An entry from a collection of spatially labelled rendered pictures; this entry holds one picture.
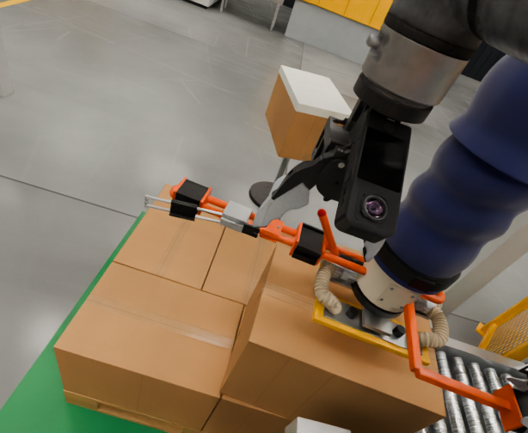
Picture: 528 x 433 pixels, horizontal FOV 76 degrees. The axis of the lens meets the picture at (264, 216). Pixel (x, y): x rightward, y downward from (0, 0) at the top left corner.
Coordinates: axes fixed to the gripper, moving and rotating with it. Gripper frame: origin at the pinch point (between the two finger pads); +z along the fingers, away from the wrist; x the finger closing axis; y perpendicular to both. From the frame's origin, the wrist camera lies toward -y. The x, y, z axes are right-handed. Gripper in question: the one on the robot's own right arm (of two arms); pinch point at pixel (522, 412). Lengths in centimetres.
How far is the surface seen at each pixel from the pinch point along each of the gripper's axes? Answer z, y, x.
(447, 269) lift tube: -17.3, 27.0, -15.7
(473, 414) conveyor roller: 64, -46, -34
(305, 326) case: 24, 44, -17
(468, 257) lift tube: -21.5, 24.9, -16.9
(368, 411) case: 36.9, 17.0, -5.9
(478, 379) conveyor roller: 64, -54, -53
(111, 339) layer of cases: 64, 103, -10
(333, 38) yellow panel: 90, 60, -754
